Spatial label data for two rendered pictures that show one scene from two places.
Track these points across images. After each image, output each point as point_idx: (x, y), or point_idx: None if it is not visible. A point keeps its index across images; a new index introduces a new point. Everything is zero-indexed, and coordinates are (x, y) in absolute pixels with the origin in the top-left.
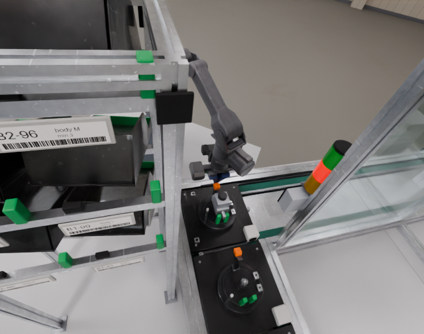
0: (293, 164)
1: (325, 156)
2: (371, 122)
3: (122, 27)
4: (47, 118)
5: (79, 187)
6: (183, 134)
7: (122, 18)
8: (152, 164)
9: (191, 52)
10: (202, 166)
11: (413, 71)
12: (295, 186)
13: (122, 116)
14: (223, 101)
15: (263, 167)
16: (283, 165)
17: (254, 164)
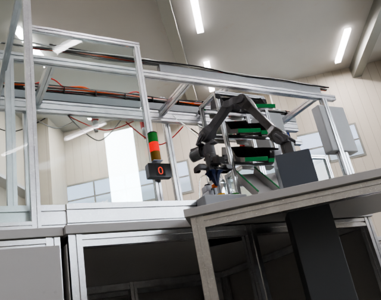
0: (133, 222)
1: (158, 139)
2: (150, 119)
3: (214, 101)
4: (241, 121)
5: (247, 147)
6: (200, 117)
7: (214, 100)
8: (246, 159)
9: (237, 96)
10: (222, 165)
11: (147, 103)
12: (165, 163)
13: (249, 128)
14: (211, 121)
15: (177, 219)
16: (148, 221)
17: (189, 155)
